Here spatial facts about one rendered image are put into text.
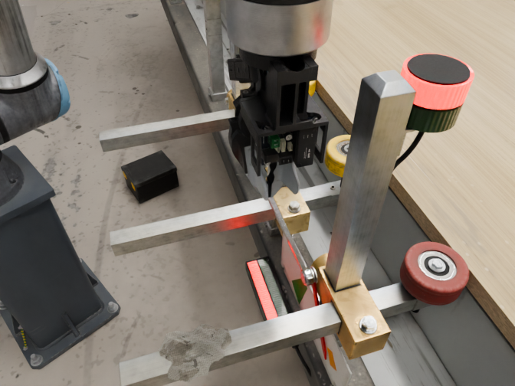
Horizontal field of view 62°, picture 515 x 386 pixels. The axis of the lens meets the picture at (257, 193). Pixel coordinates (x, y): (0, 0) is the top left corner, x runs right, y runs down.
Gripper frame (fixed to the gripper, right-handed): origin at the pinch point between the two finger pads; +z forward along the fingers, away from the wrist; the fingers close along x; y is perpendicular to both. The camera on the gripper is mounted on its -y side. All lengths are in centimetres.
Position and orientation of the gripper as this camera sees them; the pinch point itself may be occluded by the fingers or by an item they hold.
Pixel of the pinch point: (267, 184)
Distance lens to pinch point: 53.7
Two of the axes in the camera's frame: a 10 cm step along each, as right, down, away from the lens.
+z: 0.0, 7.1, 7.0
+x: 9.5, -2.1, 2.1
